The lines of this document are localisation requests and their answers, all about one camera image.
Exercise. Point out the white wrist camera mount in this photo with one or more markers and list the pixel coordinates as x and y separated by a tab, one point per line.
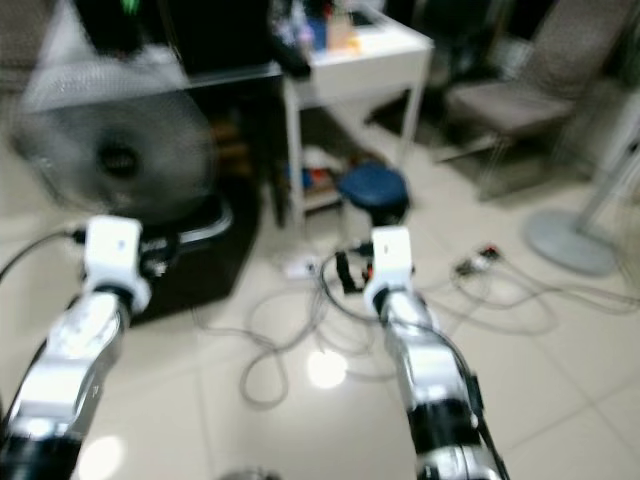
390	255
112	250

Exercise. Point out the black mesh electric fan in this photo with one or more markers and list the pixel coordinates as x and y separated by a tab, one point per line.
120	160

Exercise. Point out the pale glass top desk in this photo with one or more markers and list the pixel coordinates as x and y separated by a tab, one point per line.
80	85

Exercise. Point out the grey pedestal fan base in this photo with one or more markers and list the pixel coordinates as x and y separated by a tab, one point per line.
565	240

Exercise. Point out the grey fabric chair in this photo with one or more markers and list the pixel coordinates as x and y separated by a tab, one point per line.
510	105
22	30

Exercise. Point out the white power strip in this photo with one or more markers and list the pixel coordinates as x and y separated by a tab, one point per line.
302	267

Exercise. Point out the orange bottle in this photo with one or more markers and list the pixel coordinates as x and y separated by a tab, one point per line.
342	32

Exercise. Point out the black box speaker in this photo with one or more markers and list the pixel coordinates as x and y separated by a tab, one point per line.
210	270

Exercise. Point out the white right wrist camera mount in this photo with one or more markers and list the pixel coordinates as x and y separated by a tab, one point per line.
390	255

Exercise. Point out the black power adapter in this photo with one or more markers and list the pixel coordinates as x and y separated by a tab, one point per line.
477	260

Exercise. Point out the small white table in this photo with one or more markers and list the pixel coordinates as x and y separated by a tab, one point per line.
370	65

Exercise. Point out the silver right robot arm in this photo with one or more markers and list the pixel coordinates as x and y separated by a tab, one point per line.
435	380

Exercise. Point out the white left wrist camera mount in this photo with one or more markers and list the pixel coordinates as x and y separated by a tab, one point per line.
112	250

